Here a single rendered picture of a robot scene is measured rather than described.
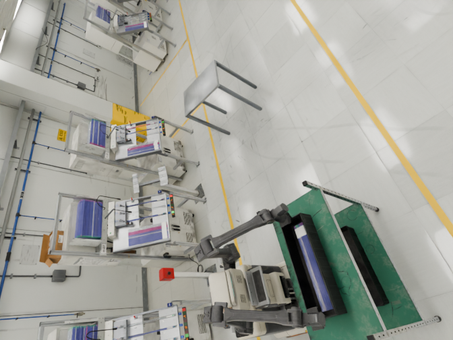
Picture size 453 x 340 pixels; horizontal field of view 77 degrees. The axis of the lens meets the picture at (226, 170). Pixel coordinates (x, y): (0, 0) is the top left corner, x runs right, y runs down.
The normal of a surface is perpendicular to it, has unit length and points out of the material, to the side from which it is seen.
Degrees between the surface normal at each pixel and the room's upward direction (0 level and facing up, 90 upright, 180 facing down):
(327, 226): 0
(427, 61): 0
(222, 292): 42
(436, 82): 0
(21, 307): 90
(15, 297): 90
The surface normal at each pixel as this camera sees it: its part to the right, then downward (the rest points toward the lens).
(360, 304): -0.75, -0.24
